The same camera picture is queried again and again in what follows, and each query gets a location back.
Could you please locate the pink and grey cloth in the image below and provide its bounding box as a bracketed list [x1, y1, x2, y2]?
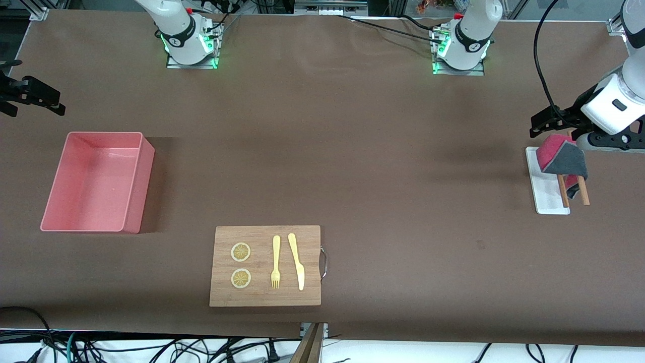
[536, 134, 589, 200]

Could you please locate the white rack base tray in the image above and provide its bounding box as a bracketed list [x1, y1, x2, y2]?
[526, 146, 571, 215]

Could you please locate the pink plastic bin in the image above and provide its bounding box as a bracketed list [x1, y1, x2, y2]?
[40, 132, 156, 234]

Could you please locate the colourful toy pile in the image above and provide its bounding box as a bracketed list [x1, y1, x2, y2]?
[415, 0, 472, 14]

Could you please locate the grey electronics box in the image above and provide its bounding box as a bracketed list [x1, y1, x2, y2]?
[295, 0, 369, 16]

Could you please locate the yellow plastic fork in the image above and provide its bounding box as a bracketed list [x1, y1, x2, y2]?
[271, 235, 281, 290]

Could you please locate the bamboo cutting board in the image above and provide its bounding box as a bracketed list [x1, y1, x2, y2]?
[209, 225, 321, 307]

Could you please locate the yellow plastic knife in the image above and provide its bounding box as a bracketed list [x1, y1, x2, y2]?
[288, 233, 305, 291]

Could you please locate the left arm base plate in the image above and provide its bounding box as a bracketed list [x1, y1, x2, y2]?
[432, 26, 485, 76]

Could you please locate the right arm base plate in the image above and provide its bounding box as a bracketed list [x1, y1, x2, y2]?
[166, 19, 220, 70]

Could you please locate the black table cable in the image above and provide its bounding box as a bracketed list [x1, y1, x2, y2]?
[337, 14, 440, 42]

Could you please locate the black looped floor cable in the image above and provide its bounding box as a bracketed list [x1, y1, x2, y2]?
[0, 306, 53, 351]

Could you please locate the wooden post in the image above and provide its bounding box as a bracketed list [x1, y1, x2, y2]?
[290, 323, 325, 363]

